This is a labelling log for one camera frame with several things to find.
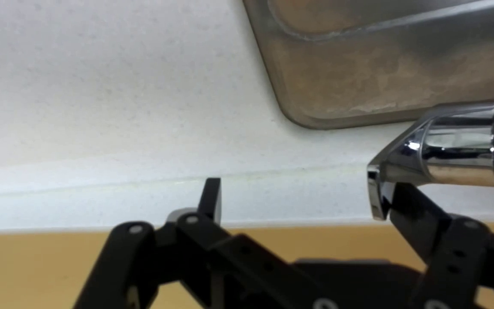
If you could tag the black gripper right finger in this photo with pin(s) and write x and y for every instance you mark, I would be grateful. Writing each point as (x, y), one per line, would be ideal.
(458, 251)

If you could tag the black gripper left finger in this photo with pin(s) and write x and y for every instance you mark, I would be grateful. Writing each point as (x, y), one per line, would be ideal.
(216, 268)

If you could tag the chrome kitchen faucet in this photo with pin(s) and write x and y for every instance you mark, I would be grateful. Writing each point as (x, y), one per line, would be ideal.
(447, 144)

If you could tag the stainless steel sink basin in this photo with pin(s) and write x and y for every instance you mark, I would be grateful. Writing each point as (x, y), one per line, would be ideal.
(358, 62)

